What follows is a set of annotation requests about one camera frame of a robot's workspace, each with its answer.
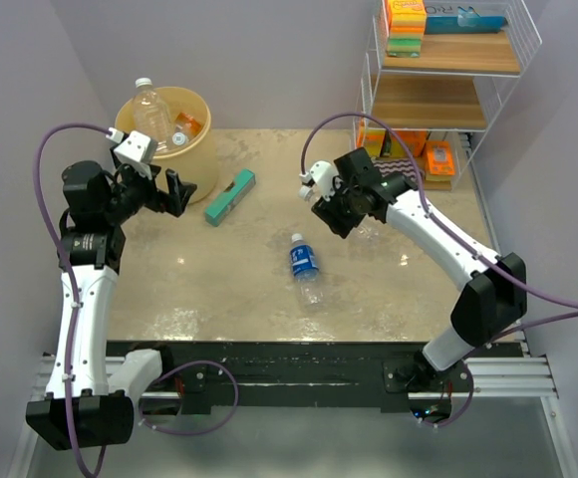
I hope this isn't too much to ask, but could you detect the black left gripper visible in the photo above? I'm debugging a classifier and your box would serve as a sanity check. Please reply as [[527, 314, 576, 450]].
[[104, 161, 195, 224]]

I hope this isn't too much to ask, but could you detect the blue label clear bottle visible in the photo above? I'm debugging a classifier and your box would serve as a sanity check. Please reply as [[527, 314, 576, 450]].
[[289, 233, 326, 312]]

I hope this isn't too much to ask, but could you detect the orange label clear bottle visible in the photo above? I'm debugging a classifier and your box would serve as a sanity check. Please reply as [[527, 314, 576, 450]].
[[174, 112, 203, 139]]

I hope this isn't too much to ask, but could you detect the large clear square bottle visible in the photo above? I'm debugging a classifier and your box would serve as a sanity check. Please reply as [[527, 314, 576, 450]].
[[132, 78, 174, 153]]

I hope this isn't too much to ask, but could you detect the slim clear bottle white cap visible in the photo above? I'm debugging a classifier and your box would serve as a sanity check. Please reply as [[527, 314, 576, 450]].
[[305, 191, 379, 243]]

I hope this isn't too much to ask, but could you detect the crushed clear bottle white cap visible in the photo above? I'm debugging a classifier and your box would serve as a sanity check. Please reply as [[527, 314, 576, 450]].
[[171, 130, 189, 148]]

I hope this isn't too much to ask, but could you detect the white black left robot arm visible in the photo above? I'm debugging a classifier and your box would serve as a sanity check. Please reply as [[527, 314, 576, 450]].
[[26, 160, 196, 450]]

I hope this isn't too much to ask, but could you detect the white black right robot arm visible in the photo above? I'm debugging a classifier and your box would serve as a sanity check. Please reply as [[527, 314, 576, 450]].
[[301, 148, 527, 391]]

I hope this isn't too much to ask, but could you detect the yellow plastic bin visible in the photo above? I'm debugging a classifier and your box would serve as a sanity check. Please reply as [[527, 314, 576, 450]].
[[115, 87, 218, 203]]

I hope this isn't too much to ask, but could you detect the teal rectangular box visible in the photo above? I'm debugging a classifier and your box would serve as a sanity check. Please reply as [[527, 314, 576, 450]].
[[204, 168, 256, 227]]

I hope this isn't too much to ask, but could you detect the purple wavy pattern pouch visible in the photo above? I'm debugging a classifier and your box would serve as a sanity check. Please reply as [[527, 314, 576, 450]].
[[373, 158, 425, 182]]

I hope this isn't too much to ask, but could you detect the sponge pack bottom shelf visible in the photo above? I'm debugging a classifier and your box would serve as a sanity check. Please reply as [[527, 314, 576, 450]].
[[355, 119, 386, 157]]

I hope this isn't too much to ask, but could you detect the orange box bottom shelf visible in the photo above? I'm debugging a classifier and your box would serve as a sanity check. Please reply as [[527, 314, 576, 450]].
[[390, 130, 428, 158]]

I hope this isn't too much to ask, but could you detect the orange box right bottom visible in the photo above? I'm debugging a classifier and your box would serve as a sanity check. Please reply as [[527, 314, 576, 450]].
[[423, 140, 455, 176]]

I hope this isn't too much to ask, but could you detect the stacked colourful sponges top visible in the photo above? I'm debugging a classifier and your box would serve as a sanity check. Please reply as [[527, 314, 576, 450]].
[[384, 0, 427, 58]]

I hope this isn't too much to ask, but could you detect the blue box on shelf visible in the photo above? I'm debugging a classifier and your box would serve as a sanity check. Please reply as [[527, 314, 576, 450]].
[[425, 4, 508, 35]]

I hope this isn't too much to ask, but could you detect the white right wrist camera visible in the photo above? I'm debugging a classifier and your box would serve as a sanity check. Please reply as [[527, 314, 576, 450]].
[[298, 161, 338, 201]]

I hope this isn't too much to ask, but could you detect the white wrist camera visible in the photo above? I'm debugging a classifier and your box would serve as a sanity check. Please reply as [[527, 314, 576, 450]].
[[298, 161, 338, 201], [106, 127, 158, 180]]

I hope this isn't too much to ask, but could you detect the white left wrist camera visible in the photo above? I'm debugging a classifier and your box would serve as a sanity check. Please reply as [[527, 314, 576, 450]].
[[106, 127, 158, 180]]

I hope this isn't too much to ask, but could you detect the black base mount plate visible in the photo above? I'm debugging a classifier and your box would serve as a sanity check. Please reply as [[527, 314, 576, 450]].
[[104, 341, 524, 417]]

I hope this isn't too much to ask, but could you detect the white wire shelf rack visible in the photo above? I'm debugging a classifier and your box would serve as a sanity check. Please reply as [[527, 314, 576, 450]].
[[356, 1, 542, 190]]

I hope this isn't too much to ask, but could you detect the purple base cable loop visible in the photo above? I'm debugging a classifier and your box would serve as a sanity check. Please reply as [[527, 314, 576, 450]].
[[138, 360, 240, 438]]

